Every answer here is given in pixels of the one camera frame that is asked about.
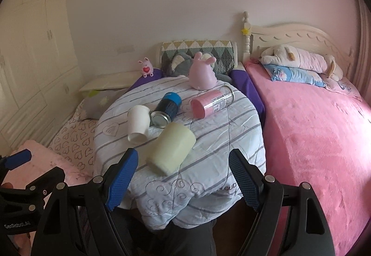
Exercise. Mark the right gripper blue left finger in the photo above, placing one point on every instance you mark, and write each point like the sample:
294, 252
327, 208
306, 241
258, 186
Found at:
117, 178

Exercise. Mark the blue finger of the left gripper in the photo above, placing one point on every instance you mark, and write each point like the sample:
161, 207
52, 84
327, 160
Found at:
16, 160

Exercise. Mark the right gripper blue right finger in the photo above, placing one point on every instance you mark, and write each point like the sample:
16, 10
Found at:
248, 177

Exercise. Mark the pale green plastic cup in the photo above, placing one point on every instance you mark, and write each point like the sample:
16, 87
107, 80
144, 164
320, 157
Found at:
169, 150

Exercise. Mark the white paper cup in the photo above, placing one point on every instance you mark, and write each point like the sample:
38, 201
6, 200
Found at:
138, 124

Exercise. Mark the pink floral folded quilt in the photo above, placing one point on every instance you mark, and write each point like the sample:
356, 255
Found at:
42, 161

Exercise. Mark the striped light blue quilt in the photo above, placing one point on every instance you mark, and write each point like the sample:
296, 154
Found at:
183, 176

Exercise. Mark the heart pattern bed sheet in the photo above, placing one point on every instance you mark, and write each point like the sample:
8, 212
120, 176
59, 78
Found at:
75, 143

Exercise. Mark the blue black metal can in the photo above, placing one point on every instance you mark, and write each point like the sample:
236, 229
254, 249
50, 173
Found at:
166, 110

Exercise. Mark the grey flower pattern pillow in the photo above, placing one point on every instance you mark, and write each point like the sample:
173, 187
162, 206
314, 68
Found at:
97, 102

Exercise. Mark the pink fleece bed cover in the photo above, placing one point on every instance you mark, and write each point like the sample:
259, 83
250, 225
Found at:
321, 137

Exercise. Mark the cream wardrobe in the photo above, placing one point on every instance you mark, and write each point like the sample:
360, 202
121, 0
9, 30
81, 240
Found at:
40, 76

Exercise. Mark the pink clear glass bottle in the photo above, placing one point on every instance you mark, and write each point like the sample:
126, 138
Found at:
212, 101

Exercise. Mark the small pink bunny toy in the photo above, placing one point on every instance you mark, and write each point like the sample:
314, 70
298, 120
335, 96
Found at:
147, 68

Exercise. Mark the blue cartoon pillow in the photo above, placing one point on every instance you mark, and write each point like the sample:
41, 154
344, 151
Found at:
295, 75

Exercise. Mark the pink rabbit shaped lamp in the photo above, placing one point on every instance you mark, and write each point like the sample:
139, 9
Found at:
201, 75

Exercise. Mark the grey cat plush pillow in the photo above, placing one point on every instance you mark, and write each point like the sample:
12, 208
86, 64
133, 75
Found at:
181, 64

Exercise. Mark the long white pink plush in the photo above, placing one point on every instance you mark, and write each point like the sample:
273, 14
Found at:
290, 56

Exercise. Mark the diamond pattern quilted cushion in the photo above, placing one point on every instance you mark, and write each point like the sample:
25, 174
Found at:
224, 51

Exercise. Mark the cream wooden headboard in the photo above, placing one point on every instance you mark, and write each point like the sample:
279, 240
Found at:
299, 35

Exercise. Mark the yellow star decoration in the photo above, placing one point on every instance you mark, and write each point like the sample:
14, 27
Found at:
245, 31

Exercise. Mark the wall socket plate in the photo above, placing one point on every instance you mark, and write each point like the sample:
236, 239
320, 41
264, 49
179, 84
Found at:
125, 49

